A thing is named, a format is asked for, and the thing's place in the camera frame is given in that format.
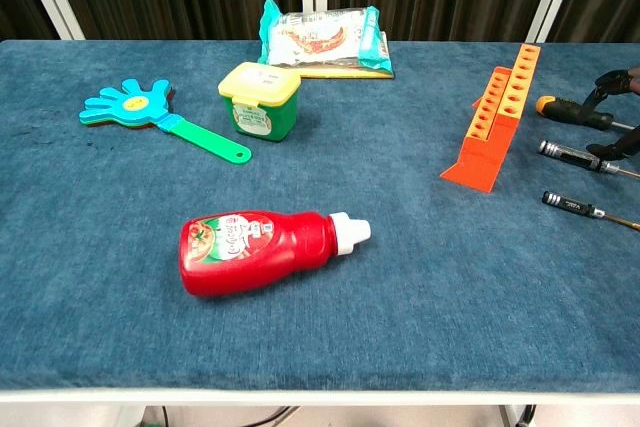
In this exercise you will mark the small black precision screwdriver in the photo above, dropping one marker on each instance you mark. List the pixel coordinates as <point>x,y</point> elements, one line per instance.
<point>570,203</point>

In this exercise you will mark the orange perforated rack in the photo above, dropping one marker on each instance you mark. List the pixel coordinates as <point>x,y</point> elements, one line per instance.
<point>480,162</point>

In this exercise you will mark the green tub with yellow lid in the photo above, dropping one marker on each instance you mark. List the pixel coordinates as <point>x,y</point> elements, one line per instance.
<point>260,117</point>

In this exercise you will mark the blue green hand clapper toy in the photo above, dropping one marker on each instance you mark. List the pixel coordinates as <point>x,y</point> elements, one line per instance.
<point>130,102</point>

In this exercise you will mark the yellow flat board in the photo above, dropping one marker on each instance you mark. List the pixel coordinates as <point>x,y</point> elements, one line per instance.
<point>350,75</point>

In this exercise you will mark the blue table cloth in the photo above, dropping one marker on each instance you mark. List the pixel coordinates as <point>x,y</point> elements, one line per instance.
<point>350,322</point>

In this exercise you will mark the large silver black precision screwdriver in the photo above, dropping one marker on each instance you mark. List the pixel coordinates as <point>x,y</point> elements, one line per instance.
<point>565,152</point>

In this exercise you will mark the red ketchup bottle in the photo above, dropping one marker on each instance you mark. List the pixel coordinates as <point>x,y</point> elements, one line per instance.
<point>280,252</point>

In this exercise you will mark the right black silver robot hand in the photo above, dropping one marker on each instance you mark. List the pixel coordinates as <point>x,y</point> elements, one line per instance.
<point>620,81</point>

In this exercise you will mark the teal noodle packet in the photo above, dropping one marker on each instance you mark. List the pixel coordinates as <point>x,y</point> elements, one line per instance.
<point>320,37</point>

